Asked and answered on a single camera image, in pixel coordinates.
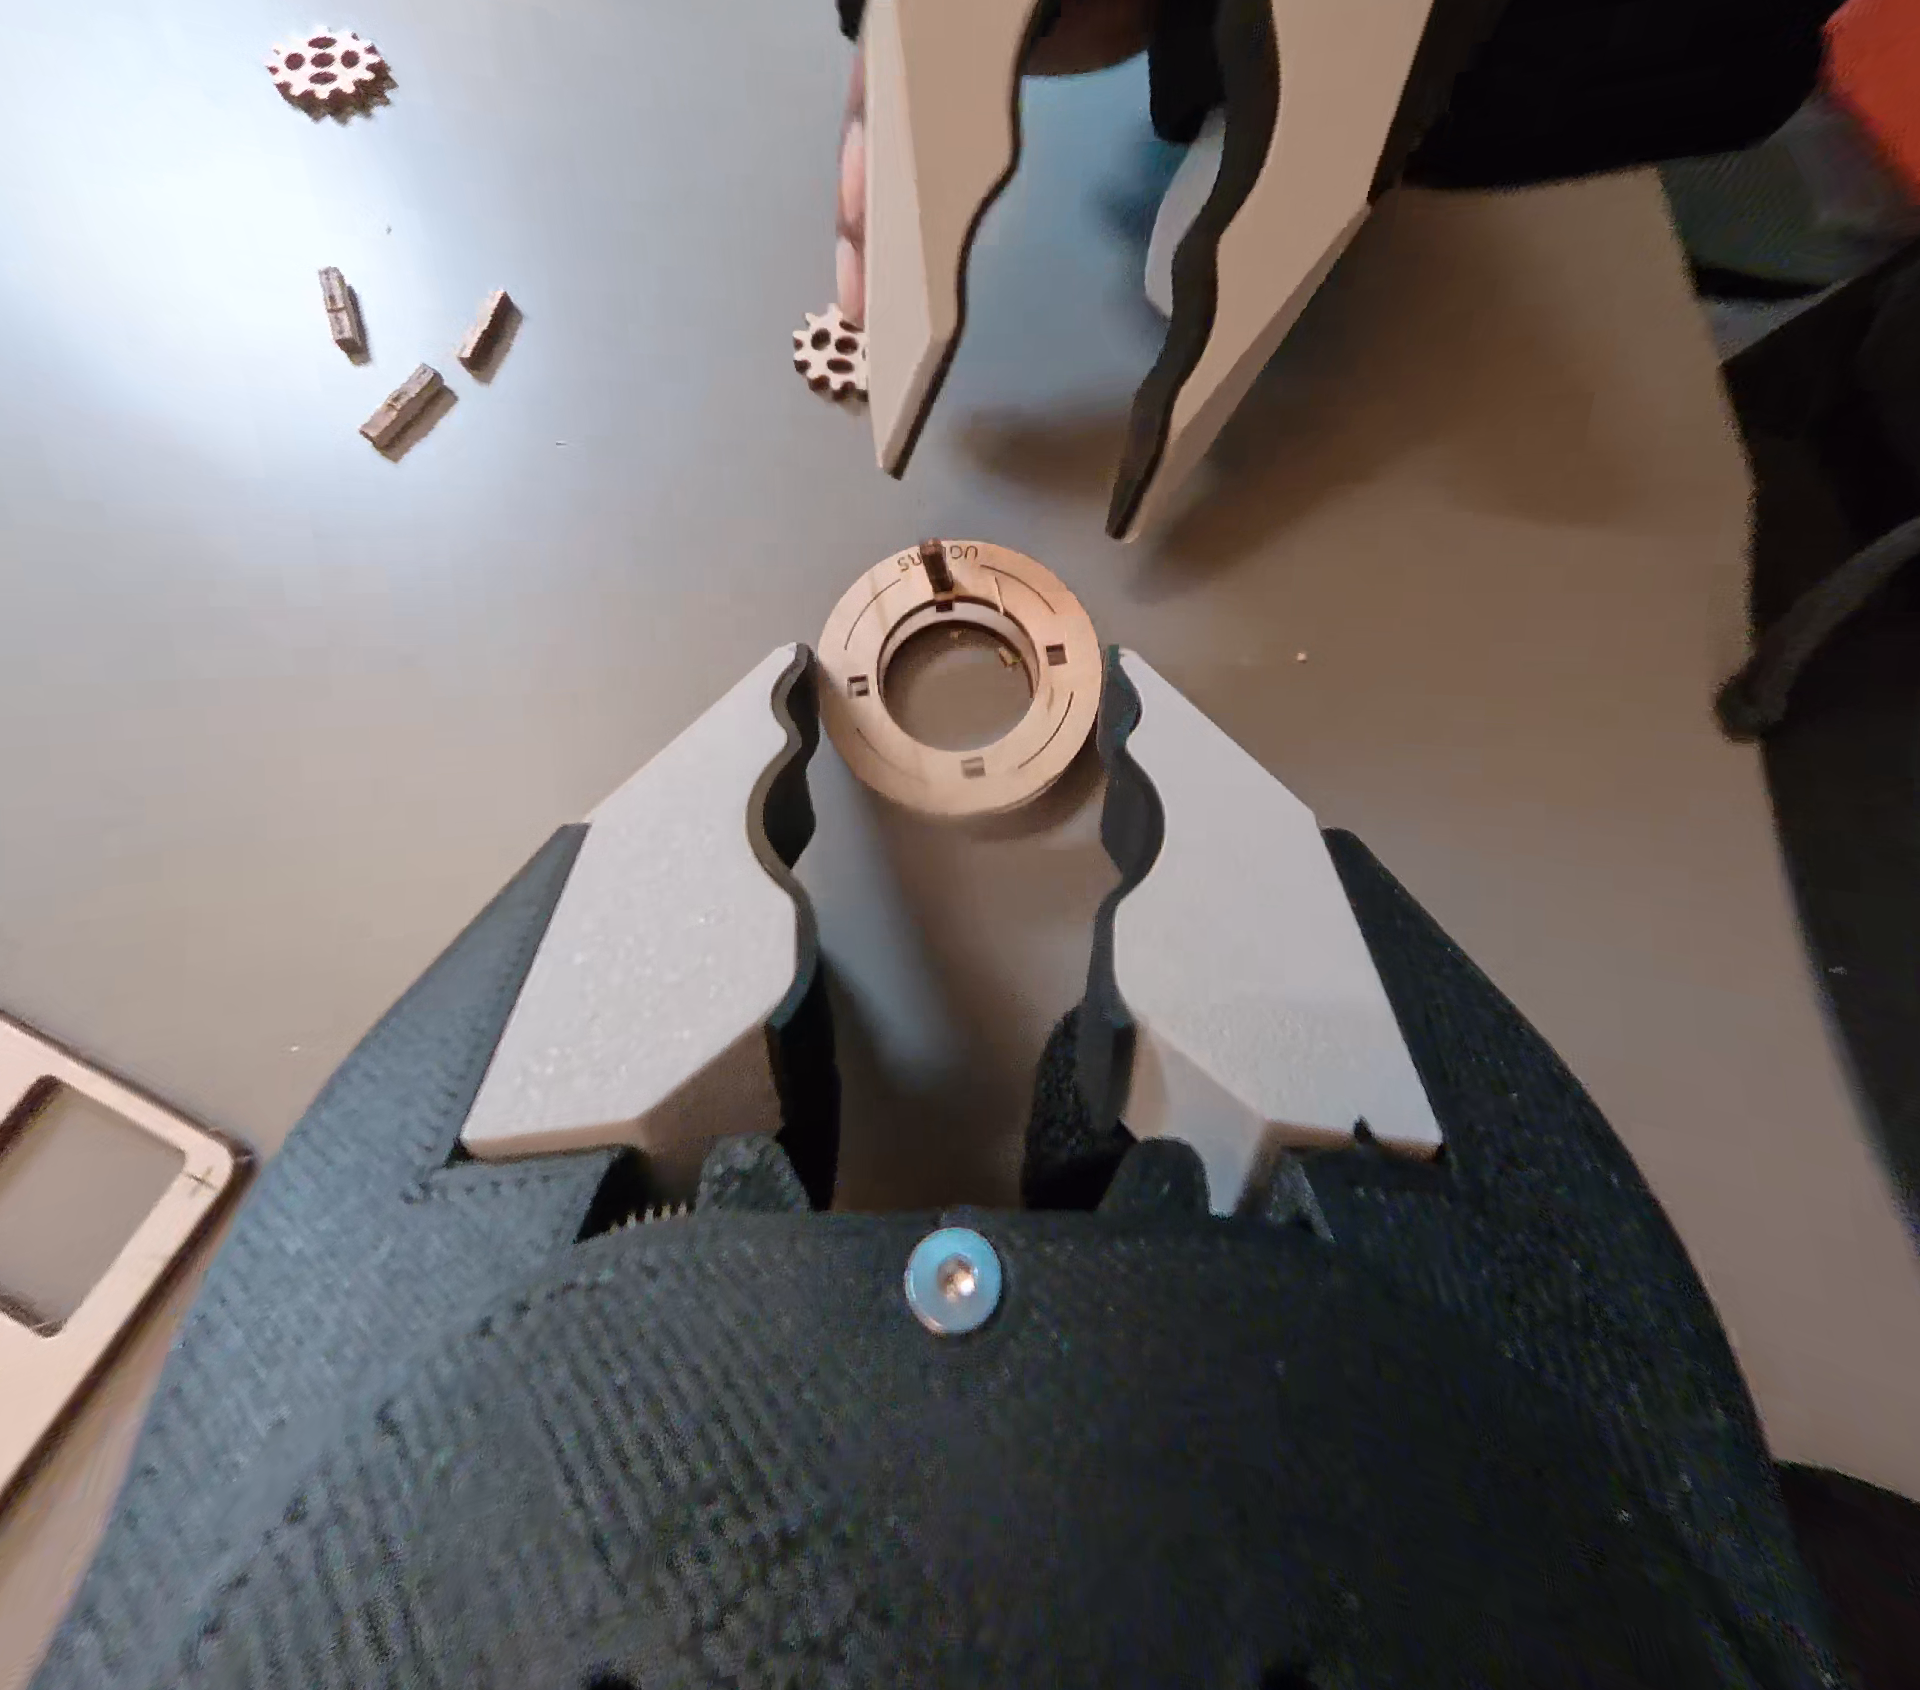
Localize black drawstring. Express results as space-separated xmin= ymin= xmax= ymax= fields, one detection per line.
xmin=1715 ymin=512 xmax=1920 ymax=743

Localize large wooden ring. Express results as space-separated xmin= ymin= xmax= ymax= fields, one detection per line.
xmin=817 ymin=538 xmax=1105 ymax=818

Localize orange object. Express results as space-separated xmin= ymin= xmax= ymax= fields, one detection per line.
xmin=1818 ymin=0 xmax=1920 ymax=207

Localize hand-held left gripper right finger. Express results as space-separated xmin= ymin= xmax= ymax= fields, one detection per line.
xmin=1069 ymin=643 xmax=1446 ymax=1220

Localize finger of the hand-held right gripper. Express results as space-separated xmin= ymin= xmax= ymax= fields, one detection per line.
xmin=1105 ymin=0 xmax=1488 ymax=543
xmin=862 ymin=0 xmax=1159 ymax=481

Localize grey desk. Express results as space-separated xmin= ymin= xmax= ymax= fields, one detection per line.
xmin=0 ymin=0 xmax=1920 ymax=1690

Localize large wooden puzzle sheet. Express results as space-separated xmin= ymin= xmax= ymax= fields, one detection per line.
xmin=0 ymin=1006 xmax=255 ymax=1520

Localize wooden gear with holes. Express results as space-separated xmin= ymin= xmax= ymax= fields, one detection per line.
xmin=791 ymin=303 xmax=876 ymax=410
xmin=267 ymin=28 xmax=396 ymax=124

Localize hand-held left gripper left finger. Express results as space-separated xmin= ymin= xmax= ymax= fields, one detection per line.
xmin=457 ymin=639 xmax=831 ymax=1168

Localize black clothing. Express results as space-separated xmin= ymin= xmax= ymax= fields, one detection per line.
xmin=1715 ymin=339 xmax=1920 ymax=1272

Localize person's right hand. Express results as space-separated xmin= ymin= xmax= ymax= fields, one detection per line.
xmin=834 ymin=45 xmax=876 ymax=371

